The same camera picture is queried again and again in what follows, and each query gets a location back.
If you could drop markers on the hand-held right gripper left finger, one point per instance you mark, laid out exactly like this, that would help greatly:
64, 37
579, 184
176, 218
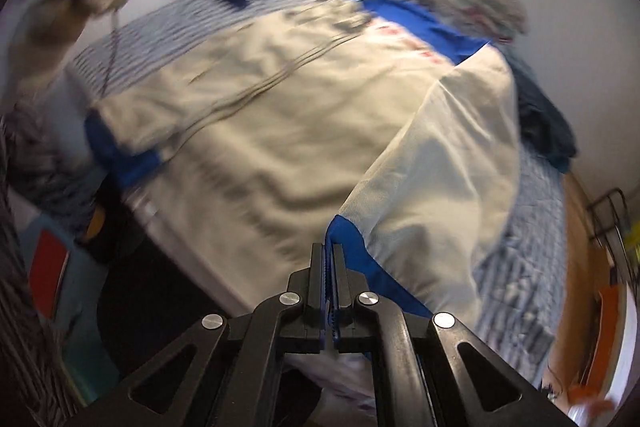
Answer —
317, 287

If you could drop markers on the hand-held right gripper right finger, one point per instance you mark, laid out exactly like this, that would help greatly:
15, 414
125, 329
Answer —
340, 292

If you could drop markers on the beige and blue jacket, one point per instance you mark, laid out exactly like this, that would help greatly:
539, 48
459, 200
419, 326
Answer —
280, 132

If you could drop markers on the person's left forearm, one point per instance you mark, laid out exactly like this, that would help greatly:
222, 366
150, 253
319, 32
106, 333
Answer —
50, 37

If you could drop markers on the black metal clothes rack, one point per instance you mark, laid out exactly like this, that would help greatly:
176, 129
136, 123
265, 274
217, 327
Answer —
623, 212

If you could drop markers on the teal box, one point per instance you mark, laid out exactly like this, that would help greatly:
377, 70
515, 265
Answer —
85, 347

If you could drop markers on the dark navy cloth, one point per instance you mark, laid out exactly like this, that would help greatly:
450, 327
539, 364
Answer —
542, 122

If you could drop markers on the orange and white box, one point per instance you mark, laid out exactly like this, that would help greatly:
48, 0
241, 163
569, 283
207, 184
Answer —
607, 322

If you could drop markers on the red flat object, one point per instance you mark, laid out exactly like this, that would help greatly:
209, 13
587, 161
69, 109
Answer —
47, 277

